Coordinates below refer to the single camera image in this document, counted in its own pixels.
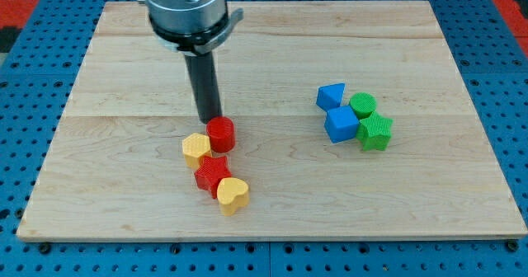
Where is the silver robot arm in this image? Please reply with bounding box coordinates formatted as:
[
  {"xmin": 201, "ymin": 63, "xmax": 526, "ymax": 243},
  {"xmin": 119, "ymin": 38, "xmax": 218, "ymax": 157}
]
[{"xmin": 136, "ymin": 0, "xmax": 244, "ymax": 56}]

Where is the red star block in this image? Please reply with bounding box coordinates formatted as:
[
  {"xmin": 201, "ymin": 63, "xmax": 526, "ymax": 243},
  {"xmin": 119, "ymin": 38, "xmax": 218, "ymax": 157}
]
[{"xmin": 194, "ymin": 156, "xmax": 232, "ymax": 199}]

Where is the green star block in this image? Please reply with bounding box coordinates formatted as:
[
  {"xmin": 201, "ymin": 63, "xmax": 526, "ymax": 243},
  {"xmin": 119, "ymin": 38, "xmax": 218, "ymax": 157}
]
[{"xmin": 356, "ymin": 111, "xmax": 394, "ymax": 151}]

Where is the red cylinder block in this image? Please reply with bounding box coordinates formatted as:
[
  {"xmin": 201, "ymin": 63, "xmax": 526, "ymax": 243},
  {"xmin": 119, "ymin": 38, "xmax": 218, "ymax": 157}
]
[{"xmin": 206, "ymin": 116, "xmax": 236, "ymax": 153}]

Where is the yellow hexagon block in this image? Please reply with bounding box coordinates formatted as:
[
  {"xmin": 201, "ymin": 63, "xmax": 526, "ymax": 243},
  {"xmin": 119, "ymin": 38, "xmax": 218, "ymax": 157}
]
[{"xmin": 181, "ymin": 133, "xmax": 212, "ymax": 170}]

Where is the yellow heart block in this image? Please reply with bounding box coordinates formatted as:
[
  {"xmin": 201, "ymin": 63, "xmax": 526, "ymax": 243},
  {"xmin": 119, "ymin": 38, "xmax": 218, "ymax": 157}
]
[{"xmin": 217, "ymin": 177, "xmax": 250, "ymax": 216}]

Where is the blue triangle block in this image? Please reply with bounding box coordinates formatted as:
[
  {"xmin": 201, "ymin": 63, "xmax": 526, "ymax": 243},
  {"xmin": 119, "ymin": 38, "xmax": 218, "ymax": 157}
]
[{"xmin": 316, "ymin": 82, "xmax": 346, "ymax": 111}]

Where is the blue cube block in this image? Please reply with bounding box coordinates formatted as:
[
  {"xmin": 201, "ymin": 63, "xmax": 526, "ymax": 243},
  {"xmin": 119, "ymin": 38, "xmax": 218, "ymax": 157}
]
[{"xmin": 324, "ymin": 106, "xmax": 360, "ymax": 143}]

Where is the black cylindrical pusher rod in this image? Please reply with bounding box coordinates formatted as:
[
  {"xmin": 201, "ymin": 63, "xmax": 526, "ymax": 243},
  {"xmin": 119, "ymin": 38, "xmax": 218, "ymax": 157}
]
[{"xmin": 185, "ymin": 52, "xmax": 222, "ymax": 124}]

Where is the wooden board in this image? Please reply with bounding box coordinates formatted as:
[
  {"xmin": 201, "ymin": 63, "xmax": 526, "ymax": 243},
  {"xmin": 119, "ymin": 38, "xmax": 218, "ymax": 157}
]
[{"xmin": 17, "ymin": 1, "xmax": 527, "ymax": 242}]

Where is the green cylinder block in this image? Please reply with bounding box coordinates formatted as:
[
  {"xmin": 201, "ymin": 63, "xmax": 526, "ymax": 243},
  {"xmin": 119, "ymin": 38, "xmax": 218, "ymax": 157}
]
[{"xmin": 349, "ymin": 92, "xmax": 377, "ymax": 120}]

